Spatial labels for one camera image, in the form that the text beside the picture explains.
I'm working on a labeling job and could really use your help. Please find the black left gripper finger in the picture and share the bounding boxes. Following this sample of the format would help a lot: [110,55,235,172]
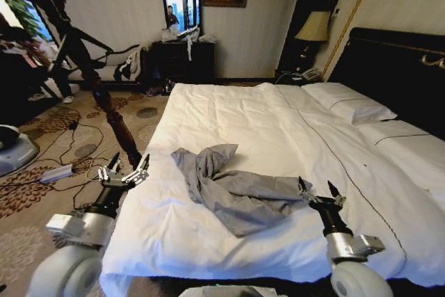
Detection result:
[121,153,151,185]
[98,152,122,182]

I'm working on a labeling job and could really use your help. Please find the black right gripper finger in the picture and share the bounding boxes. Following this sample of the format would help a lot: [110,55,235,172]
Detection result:
[297,176,316,202]
[326,180,347,207]

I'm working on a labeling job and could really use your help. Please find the dark wooden clothes stand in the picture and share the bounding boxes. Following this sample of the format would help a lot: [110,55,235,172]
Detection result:
[0,0,143,170]

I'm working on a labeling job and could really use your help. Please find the dark bed base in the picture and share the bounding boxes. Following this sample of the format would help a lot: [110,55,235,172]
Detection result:
[130,274,445,297]

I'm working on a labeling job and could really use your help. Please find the white bed duvet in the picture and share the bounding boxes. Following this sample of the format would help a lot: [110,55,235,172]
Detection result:
[99,82,445,287]

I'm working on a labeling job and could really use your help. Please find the white power strip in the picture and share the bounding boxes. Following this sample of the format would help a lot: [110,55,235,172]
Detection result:
[38,163,74,184]

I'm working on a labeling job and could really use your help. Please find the grey crumpled garment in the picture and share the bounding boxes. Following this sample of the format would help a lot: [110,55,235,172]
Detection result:
[170,143,310,238]

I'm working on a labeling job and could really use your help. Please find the white pillow with dark stripe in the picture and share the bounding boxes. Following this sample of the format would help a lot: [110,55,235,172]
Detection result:
[357,120,445,186]
[300,82,398,126]

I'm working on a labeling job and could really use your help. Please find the white round machine base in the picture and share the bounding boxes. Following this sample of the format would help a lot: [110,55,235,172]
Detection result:
[0,124,40,177]

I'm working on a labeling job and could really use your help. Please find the black and white clothing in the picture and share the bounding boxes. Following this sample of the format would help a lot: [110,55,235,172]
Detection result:
[112,49,143,81]

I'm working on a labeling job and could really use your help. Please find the white chaise longue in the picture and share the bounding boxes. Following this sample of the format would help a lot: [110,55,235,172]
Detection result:
[68,44,144,84]

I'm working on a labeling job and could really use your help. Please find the dark wooden nightstand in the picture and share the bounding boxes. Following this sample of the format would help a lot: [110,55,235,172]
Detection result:
[273,65,328,86]

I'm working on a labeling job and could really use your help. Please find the white desk telephone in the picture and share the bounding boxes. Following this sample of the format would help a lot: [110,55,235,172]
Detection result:
[301,67,323,81]

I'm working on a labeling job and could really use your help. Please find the dark wooden dresser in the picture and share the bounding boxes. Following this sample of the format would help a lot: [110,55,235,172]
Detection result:
[150,40,216,84]

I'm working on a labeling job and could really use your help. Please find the white robot front shell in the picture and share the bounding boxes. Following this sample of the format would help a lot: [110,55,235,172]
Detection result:
[183,284,266,297]

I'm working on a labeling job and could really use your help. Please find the white hanging cloth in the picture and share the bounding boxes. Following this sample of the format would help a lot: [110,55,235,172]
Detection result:
[185,31,201,62]

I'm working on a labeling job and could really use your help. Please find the dark wooden headboard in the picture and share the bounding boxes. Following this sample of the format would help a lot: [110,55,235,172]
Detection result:
[328,26,445,142]

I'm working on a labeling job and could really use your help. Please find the clear plastic bag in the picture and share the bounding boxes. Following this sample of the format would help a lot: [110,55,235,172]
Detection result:
[161,26,182,42]

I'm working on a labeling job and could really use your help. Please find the person in mirror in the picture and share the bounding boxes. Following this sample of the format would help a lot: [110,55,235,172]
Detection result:
[166,4,181,27]

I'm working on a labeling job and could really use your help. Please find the table lamp with cream shade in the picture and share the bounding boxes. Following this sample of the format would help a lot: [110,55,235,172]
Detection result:
[294,10,332,61]

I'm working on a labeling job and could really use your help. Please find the black floor cable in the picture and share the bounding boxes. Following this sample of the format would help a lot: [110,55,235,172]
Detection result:
[33,102,121,209]

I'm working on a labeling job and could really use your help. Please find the dark framed wall mirror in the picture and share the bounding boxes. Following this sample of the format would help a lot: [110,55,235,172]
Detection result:
[159,0,203,33]

